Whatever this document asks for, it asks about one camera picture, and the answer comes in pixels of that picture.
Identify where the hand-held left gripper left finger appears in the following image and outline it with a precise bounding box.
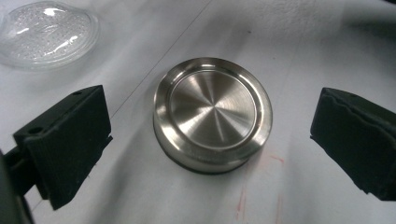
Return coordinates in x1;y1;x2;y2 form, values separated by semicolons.
12;84;114;211

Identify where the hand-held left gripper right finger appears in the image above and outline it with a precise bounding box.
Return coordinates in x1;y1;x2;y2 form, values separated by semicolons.
310;87;396;202

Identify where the white table cover sheet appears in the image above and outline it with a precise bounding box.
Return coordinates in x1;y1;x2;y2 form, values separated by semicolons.
0;0;396;224

